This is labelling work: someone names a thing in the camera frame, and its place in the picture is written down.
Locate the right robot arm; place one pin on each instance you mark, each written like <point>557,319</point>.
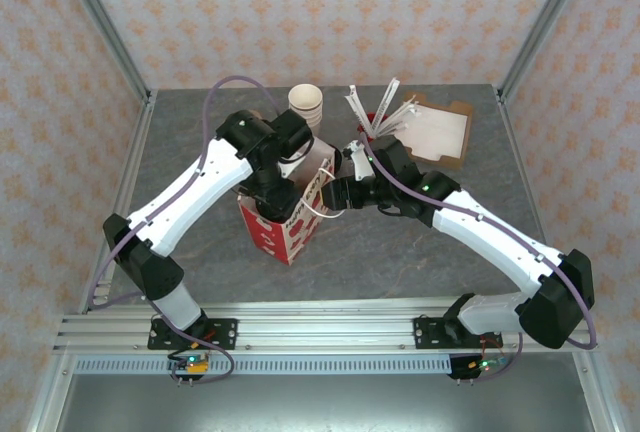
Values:
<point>490,237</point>

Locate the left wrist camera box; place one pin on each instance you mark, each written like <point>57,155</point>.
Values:
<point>290,168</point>

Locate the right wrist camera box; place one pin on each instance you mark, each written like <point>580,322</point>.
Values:
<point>360,164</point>

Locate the stack of white napkins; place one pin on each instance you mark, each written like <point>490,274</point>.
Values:
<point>440,129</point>

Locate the brown cardboard tray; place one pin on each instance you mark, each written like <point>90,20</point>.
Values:
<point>469,127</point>

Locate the grey metal panel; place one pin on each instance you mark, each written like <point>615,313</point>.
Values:
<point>325,407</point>

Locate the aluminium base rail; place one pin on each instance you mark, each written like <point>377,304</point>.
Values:
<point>325,327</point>

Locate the small controller board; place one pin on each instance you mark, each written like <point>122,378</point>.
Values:
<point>192,364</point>
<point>480,365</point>

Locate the printed straw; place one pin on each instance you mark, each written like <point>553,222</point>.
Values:
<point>388,102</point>

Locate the aluminium frame post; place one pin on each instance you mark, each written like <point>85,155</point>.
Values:
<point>541,27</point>
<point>107,27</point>

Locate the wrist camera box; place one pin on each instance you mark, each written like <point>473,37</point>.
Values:
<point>360,164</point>
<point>290,168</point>

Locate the stack of white paper cups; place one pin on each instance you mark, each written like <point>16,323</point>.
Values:
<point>305,97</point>

